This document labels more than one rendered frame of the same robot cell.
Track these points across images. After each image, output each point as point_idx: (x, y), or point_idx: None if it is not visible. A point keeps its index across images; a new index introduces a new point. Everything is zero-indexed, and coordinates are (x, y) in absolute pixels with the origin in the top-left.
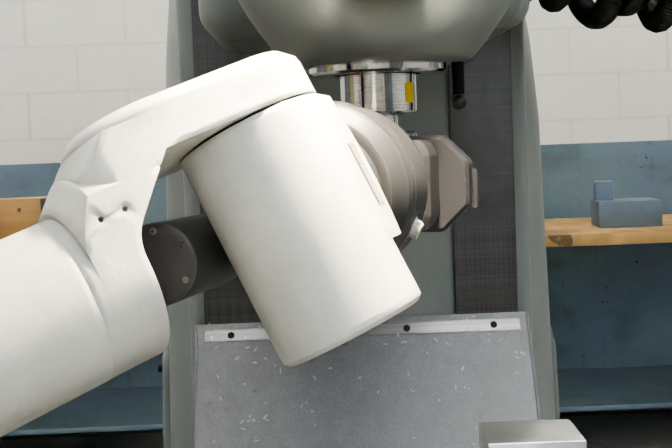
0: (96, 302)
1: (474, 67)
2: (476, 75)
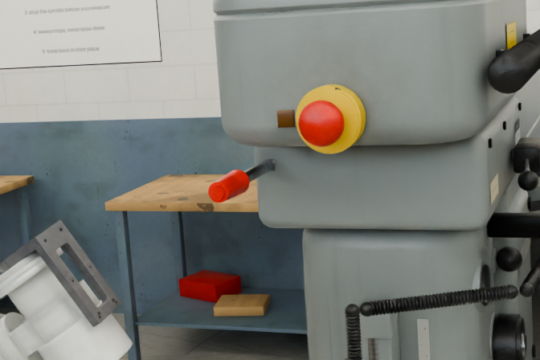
0: None
1: (536, 353)
2: (537, 357)
